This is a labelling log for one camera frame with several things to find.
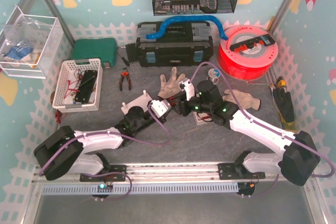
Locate black power strip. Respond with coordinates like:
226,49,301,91
229,34,275,52

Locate black screwdriver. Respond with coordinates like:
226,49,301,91
117,50,130,67

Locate white spring tray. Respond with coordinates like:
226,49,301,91
193,112,213,126

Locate grey slotted cable duct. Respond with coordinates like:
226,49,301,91
42,182,239,196

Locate black tool box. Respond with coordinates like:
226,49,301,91
135,22,214,67

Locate aluminium rail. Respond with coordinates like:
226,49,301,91
43,162,266,182

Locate orange black pliers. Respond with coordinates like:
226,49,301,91
118,68,134,92

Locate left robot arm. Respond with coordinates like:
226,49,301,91
34,100,172,180

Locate white knit glove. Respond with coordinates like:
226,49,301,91
157,67,186,99
223,89,261,111

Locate solder wire spool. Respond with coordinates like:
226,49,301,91
207,68,221,84

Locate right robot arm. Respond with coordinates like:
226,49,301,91
169,80,320,186

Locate red filament spool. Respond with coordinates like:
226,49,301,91
217,25,279,81

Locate black rubber glove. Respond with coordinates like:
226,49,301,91
272,88,295,123

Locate white peg board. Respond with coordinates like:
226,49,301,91
121,90,153,115

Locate large red spring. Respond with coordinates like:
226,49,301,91
168,97,177,106

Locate black battery holder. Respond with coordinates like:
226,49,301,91
75,70,98,104

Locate clear acrylic box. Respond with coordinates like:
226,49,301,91
1,6,64,79

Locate white perforated basket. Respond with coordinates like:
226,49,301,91
52,58,103,113

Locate green plastic case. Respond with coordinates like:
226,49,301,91
70,38,118,67

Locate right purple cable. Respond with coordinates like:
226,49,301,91
190,61,336,178

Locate blue corrugated hose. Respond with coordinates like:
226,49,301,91
145,15,228,41

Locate blue white gloves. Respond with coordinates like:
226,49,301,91
5,41,33,60

